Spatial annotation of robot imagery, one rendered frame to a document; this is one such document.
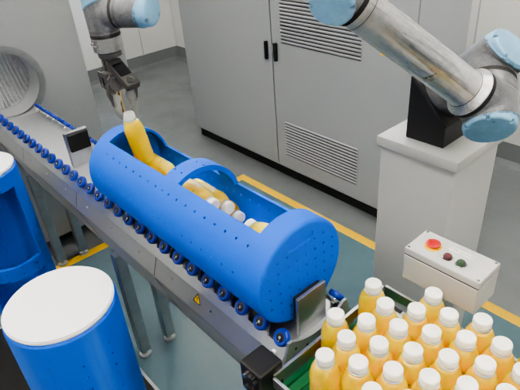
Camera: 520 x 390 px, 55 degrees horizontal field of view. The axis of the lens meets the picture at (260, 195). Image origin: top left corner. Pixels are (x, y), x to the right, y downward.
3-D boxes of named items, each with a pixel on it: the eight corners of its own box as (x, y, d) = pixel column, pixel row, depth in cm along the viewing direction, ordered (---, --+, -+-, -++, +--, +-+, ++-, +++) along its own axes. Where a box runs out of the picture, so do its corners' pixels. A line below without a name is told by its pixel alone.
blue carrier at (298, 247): (167, 178, 195) (151, 111, 179) (340, 285, 137) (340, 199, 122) (100, 210, 180) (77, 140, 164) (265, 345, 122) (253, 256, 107)
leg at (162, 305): (171, 331, 255) (148, 232, 221) (178, 337, 251) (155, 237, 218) (162, 337, 252) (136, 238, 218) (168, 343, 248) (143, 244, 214)
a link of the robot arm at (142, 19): (154, -20, 140) (115, -19, 143) (141, 8, 135) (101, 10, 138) (166, 6, 148) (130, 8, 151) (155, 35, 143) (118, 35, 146)
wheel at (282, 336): (281, 324, 124) (276, 324, 122) (294, 333, 121) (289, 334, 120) (274, 340, 124) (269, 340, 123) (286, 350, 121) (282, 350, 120)
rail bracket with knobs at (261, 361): (270, 367, 122) (267, 338, 117) (291, 385, 118) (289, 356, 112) (239, 392, 117) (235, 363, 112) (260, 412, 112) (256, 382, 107)
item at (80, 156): (93, 157, 221) (83, 125, 212) (97, 160, 218) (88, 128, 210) (72, 165, 215) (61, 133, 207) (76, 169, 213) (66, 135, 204)
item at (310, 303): (319, 311, 133) (319, 275, 126) (326, 316, 132) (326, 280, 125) (292, 332, 128) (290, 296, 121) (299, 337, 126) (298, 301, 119)
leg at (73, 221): (87, 249, 319) (58, 162, 286) (90, 253, 315) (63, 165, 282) (78, 253, 316) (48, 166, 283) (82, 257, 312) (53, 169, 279)
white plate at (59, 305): (107, 332, 117) (107, 336, 118) (118, 258, 141) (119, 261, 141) (-15, 351, 115) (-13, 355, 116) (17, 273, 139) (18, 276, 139)
